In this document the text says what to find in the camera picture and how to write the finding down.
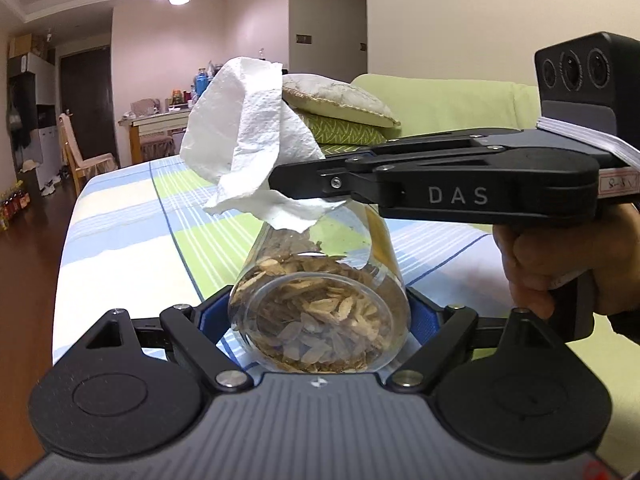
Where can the black white hall cabinet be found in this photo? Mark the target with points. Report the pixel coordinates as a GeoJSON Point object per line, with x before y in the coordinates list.
{"type": "Point", "coordinates": [42, 135]}

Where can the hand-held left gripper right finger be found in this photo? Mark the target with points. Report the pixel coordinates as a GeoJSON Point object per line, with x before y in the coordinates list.
{"type": "Point", "coordinates": [422, 312]}

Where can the blue bottle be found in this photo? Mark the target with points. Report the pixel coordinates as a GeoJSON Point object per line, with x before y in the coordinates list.
{"type": "Point", "coordinates": [201, 85]}

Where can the row of drink bottles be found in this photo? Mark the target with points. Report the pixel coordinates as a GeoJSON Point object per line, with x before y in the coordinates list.
{"type": "Point", "coordinates": [11, 205]}

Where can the green chevron cushion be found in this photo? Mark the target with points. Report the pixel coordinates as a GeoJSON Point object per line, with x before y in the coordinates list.
{"type": "Point", "coordinates": [345, 132]}
{"type": "Point", "coordinates": [345, 149]}

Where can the cream cushion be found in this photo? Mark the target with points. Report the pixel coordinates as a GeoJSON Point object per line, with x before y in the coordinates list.
{"type": "Point", "coordinates": [340, 97]}

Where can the wall switch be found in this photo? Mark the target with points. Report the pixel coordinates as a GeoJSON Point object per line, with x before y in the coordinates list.
{"type": "Point", "coordinates": [304, 38]}

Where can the blue green checked tablecloth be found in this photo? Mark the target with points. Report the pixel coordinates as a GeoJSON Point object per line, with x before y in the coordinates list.
{"type": "Point", "coordinates": [125, 240]}

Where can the glass jar with dried slices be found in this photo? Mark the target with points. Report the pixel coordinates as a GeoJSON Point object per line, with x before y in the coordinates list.
{"type": "Point", "coordinates": [320, 320]}

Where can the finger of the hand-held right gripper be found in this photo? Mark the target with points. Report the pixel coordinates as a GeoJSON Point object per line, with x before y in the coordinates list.
{"type": "Point", "coordinates": [320, 180]}
{"type": "Point", "coordinates": [425, 146]}

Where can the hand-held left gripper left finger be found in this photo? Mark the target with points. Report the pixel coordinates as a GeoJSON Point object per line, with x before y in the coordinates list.
{"type": "Point", "coordinates": [212, 317]}

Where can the cardboard box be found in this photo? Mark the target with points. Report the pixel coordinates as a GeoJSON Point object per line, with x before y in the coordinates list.
{"type": "Point", "coordinates": [20, 46]}

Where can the person's right hand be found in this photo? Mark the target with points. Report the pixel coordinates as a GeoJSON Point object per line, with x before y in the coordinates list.
{"type": "Point", "coordinates": [530, 255]}

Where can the wooden chair with beige cover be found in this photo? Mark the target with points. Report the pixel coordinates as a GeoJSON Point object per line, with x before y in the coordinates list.
{"type": "Point", "coordinates": [92, 165]}

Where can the chair with brown cover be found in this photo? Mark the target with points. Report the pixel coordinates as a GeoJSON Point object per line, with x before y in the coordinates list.
{"type": "Point", "coordinates": [155, 147]}

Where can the wooden dining table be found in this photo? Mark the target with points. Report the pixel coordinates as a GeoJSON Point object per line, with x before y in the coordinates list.
{"type": "Point", "coordinates": [160, 122]}

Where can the grey hanging bag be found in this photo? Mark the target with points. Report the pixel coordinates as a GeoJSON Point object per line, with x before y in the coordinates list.
{"type": "Point", "coordinates": [16, 120]}

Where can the white paper towel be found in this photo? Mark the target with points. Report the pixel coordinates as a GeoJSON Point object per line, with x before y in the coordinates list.
{"type": "Point", "coordinates": [235, 125]}

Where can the dark brown door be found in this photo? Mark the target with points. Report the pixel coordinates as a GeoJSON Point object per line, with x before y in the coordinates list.
{"type": "Point", "coordinates": [87, 105]}

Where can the person's right forearm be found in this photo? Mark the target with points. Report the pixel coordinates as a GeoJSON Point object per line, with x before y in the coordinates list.
{"type": "Point", "coordinates": [625, 290]}

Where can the orange snack jar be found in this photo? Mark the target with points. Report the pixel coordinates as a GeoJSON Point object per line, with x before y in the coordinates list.
{"type": "Point", "coordinates": [177, 97]}

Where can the green covered sofa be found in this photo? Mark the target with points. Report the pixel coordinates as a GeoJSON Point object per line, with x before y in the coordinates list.
{"type": "Point", "coordinates": [450, 105]}

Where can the straw hat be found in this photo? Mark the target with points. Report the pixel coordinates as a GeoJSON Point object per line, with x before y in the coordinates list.
{"type": "Point", "coordinates": [31, 165]}

